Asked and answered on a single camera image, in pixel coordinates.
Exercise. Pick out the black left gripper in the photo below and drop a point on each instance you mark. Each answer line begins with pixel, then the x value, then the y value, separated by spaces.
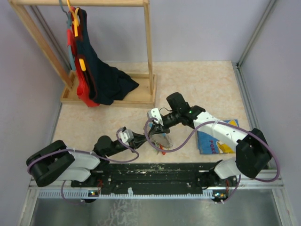
pixel 138 140

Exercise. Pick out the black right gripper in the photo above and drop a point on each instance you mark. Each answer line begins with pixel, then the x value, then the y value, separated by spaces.
pixel 157 128

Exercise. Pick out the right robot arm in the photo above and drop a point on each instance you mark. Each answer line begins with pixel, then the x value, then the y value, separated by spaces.
pixel 251 149

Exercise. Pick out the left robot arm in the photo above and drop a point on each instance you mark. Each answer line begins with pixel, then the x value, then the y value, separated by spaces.
pixel 57 162

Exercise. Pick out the wooden clothes rack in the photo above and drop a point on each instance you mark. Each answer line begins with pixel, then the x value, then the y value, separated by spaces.
pixel 144 96

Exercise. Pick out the blue yellow booklet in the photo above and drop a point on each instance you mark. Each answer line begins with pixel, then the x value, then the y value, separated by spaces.
pixel 207 144

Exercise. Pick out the dark navy garment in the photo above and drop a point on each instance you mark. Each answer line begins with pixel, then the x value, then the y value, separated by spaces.
pixel 106 83

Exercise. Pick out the yellow hanger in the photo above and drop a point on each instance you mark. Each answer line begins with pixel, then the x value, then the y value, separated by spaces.
pixel 74 28

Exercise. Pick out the red garment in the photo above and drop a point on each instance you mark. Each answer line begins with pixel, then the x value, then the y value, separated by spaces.
pixel 80 92

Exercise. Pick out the teal hanger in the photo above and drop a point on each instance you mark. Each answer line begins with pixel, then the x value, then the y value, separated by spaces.
pixel 68 33

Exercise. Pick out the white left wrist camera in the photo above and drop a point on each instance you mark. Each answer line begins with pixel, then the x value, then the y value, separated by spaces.
pixel 126 135

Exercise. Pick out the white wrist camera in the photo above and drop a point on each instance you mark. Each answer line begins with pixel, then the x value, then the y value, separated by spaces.
pixel 126 135
pixel 155 114

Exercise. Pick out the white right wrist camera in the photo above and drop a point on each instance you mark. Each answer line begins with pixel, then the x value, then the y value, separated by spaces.
pixel 155 114

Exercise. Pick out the aluminium corner rail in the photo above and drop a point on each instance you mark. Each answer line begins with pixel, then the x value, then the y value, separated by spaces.
pixel 255 35

